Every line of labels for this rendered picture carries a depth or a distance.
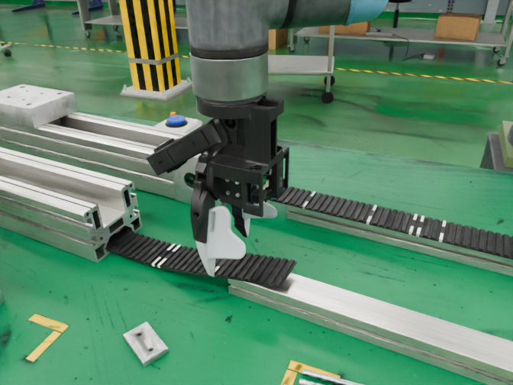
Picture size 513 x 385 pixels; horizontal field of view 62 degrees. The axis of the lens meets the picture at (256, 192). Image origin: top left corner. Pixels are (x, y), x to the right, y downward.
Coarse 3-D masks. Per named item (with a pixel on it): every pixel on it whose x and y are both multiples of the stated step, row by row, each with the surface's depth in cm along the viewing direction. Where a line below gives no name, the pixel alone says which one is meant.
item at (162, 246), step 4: (160, 244) 63; (164, 244) 63; (168, 244) 62; (156, 248) 62; (160, 248) 62; (164, 248) 62; (152, 252) 61; (156, 252) 61; (160, 252) 61; (148, 256) 60; (152, 256) 60; (156, 256) 60; (140, 260) 60; (144, 260) 60; (148, 260) 59; (152, 260) 60; (148, 264) 59
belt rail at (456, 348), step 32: (256, 288) 52; (288, 288) 51; (320, 288) 51; (320, 320) 50; (352, 320) 47; (384, 320) 47; (416, 320) 47; (416, 352) 45; (448, 352) 43; (480, 352) 43; (512, 352) 43; (512, 384) 42
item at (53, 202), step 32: (0, 160) 73; (32, 160) 71; (0, 192) 64; (32, 192) 61; (64, 192) 69; (96, 192) 65; (128, 192) 64; (0, 224) 68; (32, 224) 64; (64, 224) 60; (96, 224) 60; (128, 224) 65; (96, 256) 60
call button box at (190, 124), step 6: (186, 120) 92; (192, 120) 92; (198, 120) 92; (156, 126) 90; (162, 126) 90; (168, 126) 89; (174, 126) 89; (180, 126) 89; (186, 126) 89; (192, 126) 89; (198, 126) 91; (186, 132) 88
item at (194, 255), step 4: (196, 248) 60; (192, 252) 60; (196, 252) 60; (188, 256) 59; (192, 256) 59; (196, 256) 59; (184, 260) 58; (188, 260) 58; (192, 260) 58; (180, 264) 58; (184, 264) 58; (188, 264) 57; (176, 268) 57; (180, 268) 57; (184, 268) 57; (188, 268) 57; (184, 272) 56
